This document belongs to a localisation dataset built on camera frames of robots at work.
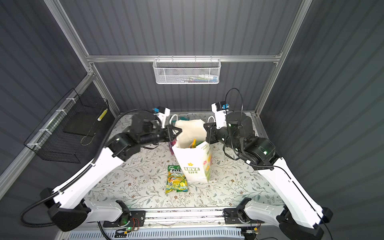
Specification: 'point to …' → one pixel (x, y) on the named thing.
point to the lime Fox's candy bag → (176, 179)
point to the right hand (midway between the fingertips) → (205, 126)
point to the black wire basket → (69, 131)
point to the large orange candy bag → (194, 144)
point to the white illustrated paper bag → (192, 151)
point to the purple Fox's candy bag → (171, 144)
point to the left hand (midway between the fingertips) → (182, 129)
